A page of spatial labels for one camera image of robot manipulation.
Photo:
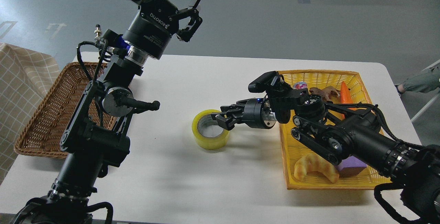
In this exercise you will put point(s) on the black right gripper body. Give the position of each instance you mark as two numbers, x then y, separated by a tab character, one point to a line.
257	115

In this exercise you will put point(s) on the beige checkered cloth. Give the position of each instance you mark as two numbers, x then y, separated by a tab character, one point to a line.
25	78

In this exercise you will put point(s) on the small soda can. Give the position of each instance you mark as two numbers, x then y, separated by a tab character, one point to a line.
300	85

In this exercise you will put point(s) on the orange toy carrot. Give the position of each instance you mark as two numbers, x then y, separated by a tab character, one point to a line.
345	96

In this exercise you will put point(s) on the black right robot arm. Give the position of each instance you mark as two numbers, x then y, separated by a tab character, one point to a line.
337	131

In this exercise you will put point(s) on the yellow tape roll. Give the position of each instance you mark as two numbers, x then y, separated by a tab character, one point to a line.
207	133

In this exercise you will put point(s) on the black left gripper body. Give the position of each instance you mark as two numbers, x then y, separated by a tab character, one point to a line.
152	27

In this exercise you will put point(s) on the toy croissant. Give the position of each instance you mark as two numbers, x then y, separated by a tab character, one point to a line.
314	163

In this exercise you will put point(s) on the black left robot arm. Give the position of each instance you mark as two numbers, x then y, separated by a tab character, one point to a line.
96	135

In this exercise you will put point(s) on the purple foam cube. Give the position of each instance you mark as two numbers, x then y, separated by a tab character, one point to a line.
350	167

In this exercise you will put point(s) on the yellow plastic basket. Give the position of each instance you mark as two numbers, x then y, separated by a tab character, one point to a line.
292	150

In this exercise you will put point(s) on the brown toy animal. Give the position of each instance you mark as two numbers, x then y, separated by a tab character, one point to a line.
326	92

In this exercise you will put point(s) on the brown wicker basket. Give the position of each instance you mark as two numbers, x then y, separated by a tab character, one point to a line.
41	136

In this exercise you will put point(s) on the person in background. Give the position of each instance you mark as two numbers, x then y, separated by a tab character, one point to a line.
425	81

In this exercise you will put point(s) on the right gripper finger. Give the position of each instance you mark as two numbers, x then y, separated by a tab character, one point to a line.
228	119
237	107

